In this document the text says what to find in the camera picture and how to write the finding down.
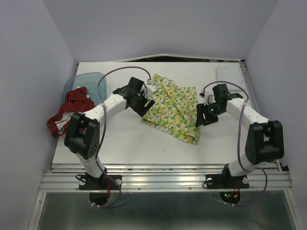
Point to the folded white skirt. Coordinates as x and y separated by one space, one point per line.
230 73

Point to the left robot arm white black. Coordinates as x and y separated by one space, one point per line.
86 130

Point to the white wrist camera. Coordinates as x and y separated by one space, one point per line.
149 90
208 97

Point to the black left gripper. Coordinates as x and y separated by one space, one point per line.
141 110

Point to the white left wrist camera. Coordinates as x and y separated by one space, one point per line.
149 90

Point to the aluminium frame rails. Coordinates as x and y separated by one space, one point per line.
163 164

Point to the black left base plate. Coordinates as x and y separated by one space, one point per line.
87 182

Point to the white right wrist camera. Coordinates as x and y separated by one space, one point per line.
208 97

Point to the lemon print skirt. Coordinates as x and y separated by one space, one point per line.
174 111

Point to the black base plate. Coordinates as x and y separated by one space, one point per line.
218 181
87 182

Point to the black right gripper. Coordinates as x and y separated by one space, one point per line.
200 109

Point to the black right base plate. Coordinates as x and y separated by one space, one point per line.
218 181

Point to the red polka dot skirt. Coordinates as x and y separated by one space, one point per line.
75 101

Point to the teal plastic bin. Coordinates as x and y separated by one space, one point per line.
88 80

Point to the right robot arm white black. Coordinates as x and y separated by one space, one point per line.
264 141

